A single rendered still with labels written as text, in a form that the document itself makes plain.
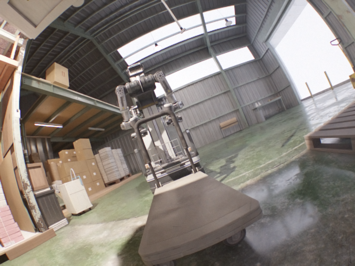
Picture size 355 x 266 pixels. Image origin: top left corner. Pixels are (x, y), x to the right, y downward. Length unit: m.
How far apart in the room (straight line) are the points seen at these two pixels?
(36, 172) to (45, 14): 1.70
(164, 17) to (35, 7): 7.40
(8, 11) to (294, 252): 2.02
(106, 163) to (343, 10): 6.62
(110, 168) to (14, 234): 3.97
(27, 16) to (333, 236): 2.03
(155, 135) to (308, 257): 1.75
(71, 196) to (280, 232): 2.40
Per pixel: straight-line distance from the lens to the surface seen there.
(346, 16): 2.88
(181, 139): 1.19
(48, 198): 2.16
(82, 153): 4.86
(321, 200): 0.75
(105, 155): 5.16
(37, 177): 2.16
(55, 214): 2.17
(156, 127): 1.83
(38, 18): 1.50
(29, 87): 3.69
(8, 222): 1.94
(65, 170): 4.16
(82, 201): 2.53
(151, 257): 0.46
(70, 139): 8.28
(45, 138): 6.94
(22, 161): 2.03
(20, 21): 1.53
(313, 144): 1.33
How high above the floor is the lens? 0.44
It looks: 5 degrees up
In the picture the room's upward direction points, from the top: 22 degrees counter-clockwise
